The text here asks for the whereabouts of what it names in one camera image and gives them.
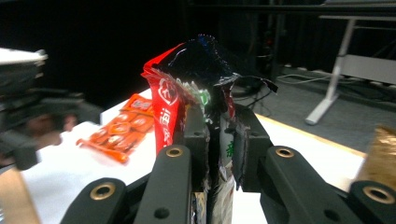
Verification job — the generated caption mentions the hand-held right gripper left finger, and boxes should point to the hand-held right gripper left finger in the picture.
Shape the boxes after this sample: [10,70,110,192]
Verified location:
[175,105,211,193]

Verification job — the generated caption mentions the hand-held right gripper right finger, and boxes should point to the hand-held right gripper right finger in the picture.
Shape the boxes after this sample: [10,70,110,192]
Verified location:
[233,104,274,193]

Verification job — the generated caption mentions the orange snack packet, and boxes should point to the orange snack packet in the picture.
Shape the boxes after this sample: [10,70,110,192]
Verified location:
[76,92,156,164]

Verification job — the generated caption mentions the red and black snack packet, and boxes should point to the red and black snack packet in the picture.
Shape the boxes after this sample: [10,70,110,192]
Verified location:
[140,34,279,224]

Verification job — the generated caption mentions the gold foil packet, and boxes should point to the gold foil packet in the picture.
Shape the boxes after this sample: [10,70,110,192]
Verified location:
[354,124,396,191]

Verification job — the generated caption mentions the white table mat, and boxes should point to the white table mat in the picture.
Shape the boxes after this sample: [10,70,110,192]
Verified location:
[21,88,366,224]

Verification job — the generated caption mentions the wooden table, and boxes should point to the wooden table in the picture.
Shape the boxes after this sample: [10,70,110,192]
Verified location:
[0,112,368,224]

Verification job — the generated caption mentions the floor cables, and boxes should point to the floor cables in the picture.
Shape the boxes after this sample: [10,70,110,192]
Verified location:
[232,63,396,118]

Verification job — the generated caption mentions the white desk frame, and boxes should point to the white desk frame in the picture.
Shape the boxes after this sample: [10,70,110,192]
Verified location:
[304,0,396,126]

